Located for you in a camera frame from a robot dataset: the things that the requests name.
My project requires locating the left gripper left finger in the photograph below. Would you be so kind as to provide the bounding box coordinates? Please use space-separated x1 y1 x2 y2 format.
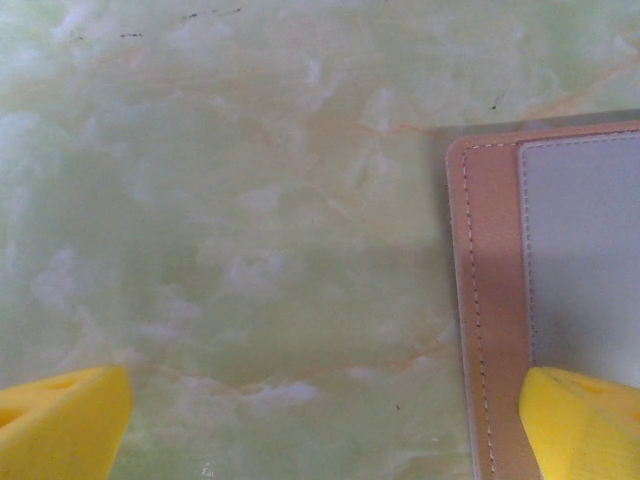
0 364 134 480

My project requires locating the tan leather card holder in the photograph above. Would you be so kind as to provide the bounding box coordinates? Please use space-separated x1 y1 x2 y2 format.
444 118 640 480

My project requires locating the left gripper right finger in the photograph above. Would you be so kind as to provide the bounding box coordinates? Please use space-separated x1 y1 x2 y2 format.
518 366 640 480

